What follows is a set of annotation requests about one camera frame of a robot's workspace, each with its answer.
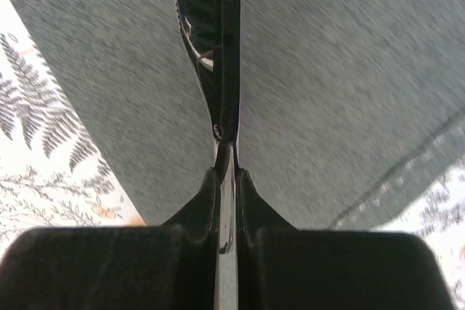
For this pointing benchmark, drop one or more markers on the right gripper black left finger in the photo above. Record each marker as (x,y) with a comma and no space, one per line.
(171,266)

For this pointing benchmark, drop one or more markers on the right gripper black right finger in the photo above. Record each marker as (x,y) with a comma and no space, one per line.
(282,267)

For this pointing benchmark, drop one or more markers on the grey cloth napkin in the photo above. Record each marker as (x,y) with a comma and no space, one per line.
(336,94)

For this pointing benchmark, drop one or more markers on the silver table knife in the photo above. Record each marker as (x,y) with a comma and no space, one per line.
(210,30)

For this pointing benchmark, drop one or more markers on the floral patterned table mat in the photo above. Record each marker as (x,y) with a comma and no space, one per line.
(53,175)

